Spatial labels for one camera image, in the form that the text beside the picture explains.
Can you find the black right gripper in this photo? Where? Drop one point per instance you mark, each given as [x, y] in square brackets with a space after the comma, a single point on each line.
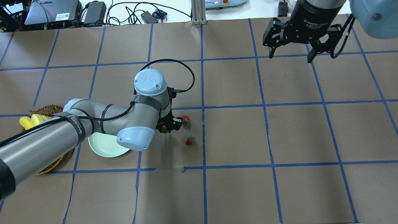
[312, 19]

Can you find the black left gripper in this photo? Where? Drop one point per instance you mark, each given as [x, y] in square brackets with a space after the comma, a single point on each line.
[168, 123]

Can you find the red strawberry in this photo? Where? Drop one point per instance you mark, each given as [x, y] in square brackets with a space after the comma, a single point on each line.
[191, 140]
[185, 120]
[164, 129]

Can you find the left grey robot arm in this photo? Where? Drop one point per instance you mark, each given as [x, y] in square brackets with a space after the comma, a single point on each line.
[25, 154]

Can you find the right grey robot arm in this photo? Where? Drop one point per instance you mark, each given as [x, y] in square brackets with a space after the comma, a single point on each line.
[378, 19]

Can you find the pale green plate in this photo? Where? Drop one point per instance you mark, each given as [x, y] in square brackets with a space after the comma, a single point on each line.
[106, 145]

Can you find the black power adapter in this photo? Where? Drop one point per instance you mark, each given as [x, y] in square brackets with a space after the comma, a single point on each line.
[148, 18]

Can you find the brown wicker basket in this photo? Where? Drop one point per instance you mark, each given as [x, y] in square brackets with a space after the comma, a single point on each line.
[48, 111]

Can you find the yellow banana bunch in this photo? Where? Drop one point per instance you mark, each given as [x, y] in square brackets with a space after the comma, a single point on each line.
[34, 120]

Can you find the black laptop computer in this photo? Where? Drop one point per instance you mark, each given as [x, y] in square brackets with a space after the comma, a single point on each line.
[53, 12]

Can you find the aluminium frame post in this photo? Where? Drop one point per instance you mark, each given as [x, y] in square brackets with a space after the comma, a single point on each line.
[198, 12]

